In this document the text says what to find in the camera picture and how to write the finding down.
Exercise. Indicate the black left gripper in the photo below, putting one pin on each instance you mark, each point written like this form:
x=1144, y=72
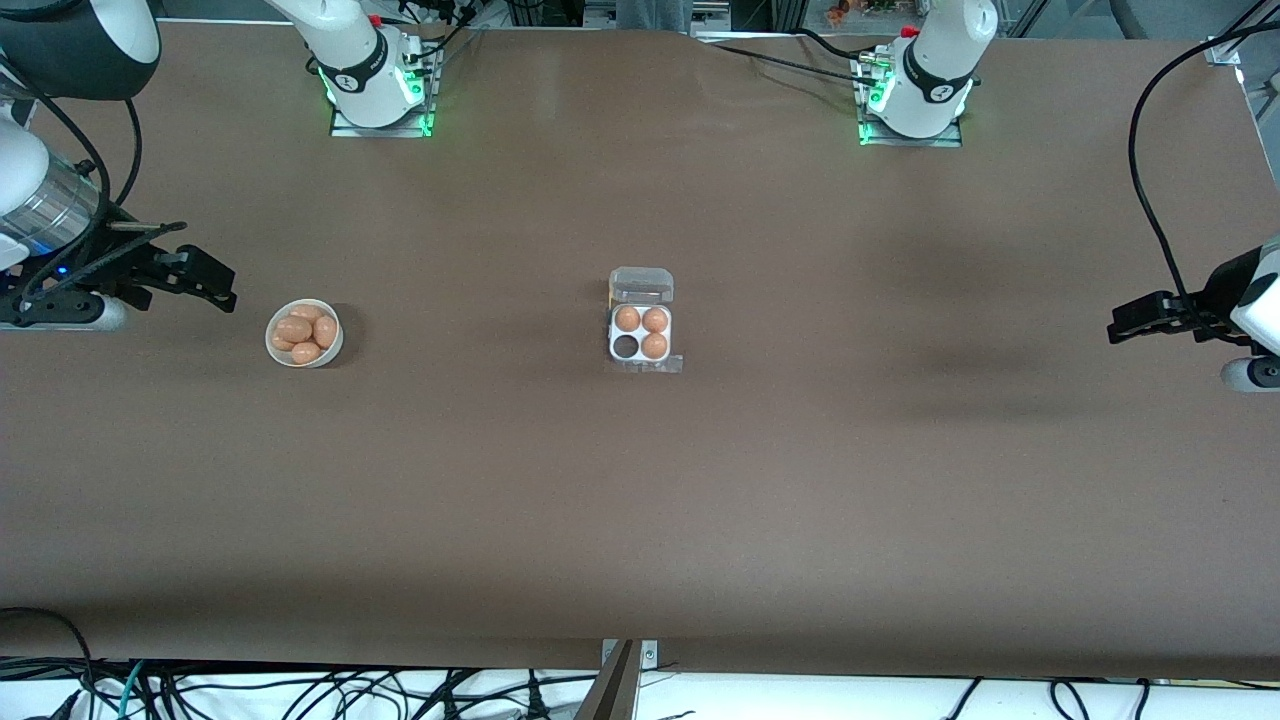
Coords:
x=1212, y=293

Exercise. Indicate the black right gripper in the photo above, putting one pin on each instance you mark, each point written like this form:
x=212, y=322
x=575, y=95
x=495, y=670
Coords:
x=92, y=277

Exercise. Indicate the clear plastic egg carton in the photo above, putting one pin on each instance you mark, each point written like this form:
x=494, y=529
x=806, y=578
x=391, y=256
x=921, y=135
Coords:
x=640, y=285

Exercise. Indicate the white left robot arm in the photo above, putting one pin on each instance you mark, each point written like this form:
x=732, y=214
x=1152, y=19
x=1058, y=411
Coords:
x=930, y=80

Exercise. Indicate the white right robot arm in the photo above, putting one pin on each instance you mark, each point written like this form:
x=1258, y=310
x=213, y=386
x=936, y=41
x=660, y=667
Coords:
x=360, y=70

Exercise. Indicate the white round bowl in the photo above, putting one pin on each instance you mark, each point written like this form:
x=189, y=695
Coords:
x=330, y=356

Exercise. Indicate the brown table cover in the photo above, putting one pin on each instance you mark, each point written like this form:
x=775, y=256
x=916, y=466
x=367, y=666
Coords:
x=800, y=500

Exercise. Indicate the person in grey trousers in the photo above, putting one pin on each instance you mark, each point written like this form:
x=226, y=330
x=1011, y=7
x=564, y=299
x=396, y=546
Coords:
x=650, y=15

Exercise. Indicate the dark slanted pole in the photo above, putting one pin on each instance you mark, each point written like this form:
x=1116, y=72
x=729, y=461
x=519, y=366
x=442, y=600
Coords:
x=610, y=695

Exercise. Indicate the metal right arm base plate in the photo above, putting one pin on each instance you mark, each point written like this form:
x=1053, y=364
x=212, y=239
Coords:
x=400, y=131

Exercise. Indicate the metal table corner bracket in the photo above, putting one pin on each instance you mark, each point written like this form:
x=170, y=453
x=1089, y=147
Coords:
x=1222, y=50

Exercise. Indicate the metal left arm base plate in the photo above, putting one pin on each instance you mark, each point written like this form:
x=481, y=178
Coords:
x=940, y=141

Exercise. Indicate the small metal table bracket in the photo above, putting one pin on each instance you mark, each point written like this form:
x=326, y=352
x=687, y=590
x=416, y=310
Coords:
x=650, y=655

